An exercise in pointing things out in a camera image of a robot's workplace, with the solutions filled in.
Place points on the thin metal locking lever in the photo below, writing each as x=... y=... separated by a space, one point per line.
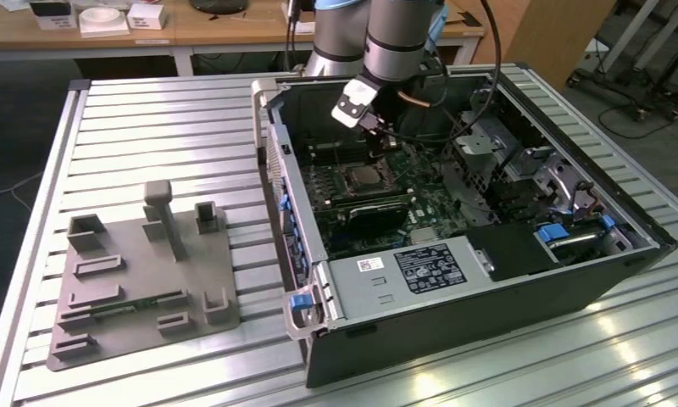
x=339 y=154

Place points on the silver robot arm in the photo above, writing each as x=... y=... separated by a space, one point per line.
x=396 y=42

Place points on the black RAM slot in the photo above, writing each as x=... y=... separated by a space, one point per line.
x=325 y=155
x=325 y=147
x=325 y=151
x=325 y=160

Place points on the CPU socket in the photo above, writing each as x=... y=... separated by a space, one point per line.
x=397 y=186

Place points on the black expansion slot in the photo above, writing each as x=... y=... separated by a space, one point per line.
x=361 y=199

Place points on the grey metal drive cage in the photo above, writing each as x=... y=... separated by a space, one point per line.
x=475 y=144

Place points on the green motherboard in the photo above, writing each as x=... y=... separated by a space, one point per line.
x=429 y=199

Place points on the black expansion card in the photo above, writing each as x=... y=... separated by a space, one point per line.
x=376 y=224

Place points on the small blue plastic clip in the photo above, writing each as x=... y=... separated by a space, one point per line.
x=285 y=202
x=607 y=222

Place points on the silver chipset heat sink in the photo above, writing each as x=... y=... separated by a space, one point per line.
x=431 y=236

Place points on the brown wooden panel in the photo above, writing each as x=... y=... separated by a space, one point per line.
x=553 y=38

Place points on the black plastic shroud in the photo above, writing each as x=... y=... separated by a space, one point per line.
x=509 y=252

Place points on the blue drive carrier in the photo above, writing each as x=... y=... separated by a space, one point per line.
x=551 y=234

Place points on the silver power supply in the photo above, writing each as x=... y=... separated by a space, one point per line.
x=367 y=292

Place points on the wooden desk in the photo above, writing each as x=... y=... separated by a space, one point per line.
x=203 y=29

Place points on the black round object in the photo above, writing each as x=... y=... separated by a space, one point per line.
x=217 y=5

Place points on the blue case latch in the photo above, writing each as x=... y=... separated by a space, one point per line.
x=300 y=303

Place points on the black wheeled stand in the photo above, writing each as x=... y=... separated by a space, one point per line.
x=656 y=102

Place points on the white printed box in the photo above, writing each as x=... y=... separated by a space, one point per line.
x=147 y=19

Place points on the black open PC case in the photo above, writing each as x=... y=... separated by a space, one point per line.
x=457 y=339

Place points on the grey parts rack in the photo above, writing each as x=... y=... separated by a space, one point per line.
x=147 y=271

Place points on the white box with round hollow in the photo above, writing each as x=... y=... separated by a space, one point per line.
x=104 y=25

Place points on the green RAM stick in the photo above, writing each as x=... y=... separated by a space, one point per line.
x=124 y=307

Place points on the white box with dark top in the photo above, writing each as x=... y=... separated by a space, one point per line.
x=53 y=21

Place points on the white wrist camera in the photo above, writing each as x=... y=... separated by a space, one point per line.
x=353 y=104

